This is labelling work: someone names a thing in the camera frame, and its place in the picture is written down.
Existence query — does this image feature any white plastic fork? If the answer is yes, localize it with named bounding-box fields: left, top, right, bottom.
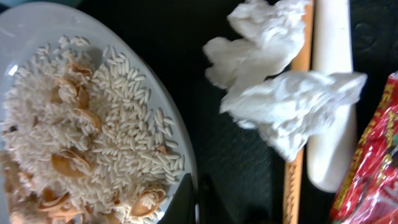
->
left=307, top=0, right=358, bottom=193

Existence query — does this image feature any crumpled white tissue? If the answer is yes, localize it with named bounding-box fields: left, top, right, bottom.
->
left=203, top=1, right=367, bottom=162

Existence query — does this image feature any rice and nutshell pile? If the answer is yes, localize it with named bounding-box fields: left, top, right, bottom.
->
left=1, top=36, right=185, bottom=223

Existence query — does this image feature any grey round plate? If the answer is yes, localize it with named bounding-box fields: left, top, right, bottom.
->
left=1, top=2, right=198, bottom=214

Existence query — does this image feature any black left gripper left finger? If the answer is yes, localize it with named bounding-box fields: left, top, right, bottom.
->
left=158, top=174, right=196, bottom=224

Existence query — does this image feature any wooden chopstick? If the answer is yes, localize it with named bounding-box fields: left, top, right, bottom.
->
left=282, top=0, right=314, bottom=224

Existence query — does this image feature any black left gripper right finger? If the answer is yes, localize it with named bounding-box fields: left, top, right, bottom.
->
left=198, top=177, right=234, bottom=224

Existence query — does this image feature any round black tray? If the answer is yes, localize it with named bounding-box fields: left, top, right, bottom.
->
left=78, top=0, right=397, bottom=223

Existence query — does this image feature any red snack wrapper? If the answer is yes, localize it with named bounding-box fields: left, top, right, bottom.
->
left=330, top=72, right=397, bottom=224

